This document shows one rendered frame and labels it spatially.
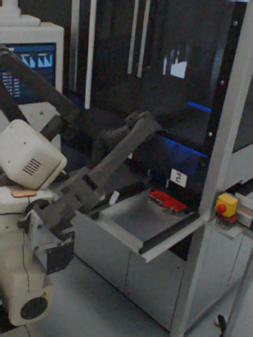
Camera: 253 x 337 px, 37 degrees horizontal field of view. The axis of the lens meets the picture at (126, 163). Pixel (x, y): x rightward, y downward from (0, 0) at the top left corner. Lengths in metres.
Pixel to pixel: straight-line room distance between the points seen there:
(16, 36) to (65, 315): 1.57
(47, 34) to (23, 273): 1.17
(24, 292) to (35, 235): 0.38
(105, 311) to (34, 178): 1.45
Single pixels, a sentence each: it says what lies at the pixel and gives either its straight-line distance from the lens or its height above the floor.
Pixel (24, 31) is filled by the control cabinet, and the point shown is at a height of 1.53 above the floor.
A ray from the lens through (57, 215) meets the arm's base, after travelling 1.11.
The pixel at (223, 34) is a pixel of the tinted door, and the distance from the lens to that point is 1.56.
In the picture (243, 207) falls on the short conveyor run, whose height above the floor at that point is 0.95.
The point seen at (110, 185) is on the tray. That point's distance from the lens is 1.92.
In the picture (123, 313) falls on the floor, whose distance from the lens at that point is 2.49.
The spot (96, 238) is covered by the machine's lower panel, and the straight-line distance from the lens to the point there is 2.42.
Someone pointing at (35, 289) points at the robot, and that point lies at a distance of 1.47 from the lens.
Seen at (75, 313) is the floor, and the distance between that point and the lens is 2.47.
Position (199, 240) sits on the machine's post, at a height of 0.77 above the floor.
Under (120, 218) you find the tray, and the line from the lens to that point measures 1.70.
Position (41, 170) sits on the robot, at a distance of 1.18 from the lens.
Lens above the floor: 1.87
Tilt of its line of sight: 28 degrees down
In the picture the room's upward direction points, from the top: 7 degrees clockwise
